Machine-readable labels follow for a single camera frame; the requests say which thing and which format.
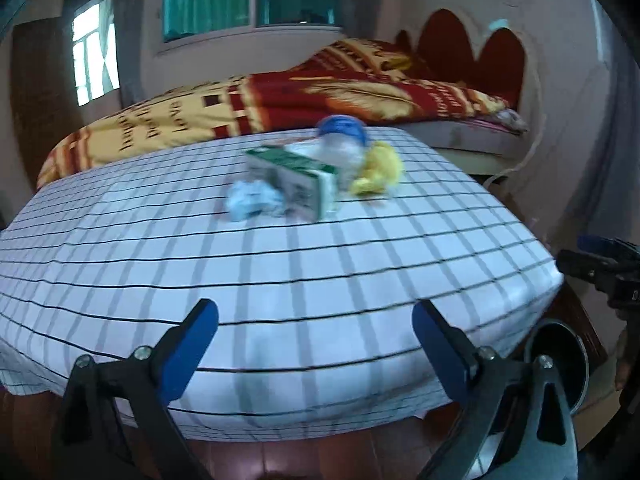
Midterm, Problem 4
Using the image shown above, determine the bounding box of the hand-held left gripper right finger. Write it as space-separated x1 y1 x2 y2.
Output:
411 299 581 480

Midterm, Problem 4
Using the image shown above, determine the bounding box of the plastic jar blue lid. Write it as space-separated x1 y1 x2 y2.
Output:
300 115 372 182

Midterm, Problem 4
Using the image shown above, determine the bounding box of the person's right hand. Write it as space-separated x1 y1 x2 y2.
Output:
614 330 635 392

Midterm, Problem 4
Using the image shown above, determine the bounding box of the red yellow printed pillow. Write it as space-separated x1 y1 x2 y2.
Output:
312 39 426 76

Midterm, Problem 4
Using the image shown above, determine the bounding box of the grey purple mattress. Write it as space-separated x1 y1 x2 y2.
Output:
400 120 531 156

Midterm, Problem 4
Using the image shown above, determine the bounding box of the large window with green glass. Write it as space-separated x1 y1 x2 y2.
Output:
159 0 346 53

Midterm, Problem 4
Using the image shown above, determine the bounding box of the white bed with red headboard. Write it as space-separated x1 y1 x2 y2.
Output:
392 7 543 181

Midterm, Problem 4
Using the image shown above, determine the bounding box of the floral pillow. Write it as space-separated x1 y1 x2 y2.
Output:
492 107 528 133

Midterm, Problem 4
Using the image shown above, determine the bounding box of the small bright window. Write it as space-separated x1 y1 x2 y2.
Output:
70 0 121 107

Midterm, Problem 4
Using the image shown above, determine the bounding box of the brown wooden wardrobe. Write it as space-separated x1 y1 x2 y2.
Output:
12 17 86 133

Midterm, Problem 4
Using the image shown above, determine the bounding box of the black plastic bucket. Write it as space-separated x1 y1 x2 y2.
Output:
522 319 592 413

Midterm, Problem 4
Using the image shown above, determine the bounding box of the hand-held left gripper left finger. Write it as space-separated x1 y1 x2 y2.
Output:
52 298 220 480

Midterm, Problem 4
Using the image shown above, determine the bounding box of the bed with red-yellow blanket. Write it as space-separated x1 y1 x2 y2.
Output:
36 40 511 191

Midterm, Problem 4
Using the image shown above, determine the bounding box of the long white cable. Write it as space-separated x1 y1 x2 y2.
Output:
482 110 545 186

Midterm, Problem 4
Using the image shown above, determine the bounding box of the green white milk carton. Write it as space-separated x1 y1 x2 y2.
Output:
245 145 338 223

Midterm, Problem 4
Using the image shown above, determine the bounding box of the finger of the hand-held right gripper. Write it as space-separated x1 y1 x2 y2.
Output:
577 235 640 262
556 249 619 287

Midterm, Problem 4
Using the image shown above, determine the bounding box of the white grid tablecloth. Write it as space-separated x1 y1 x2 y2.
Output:
0 127 563 428

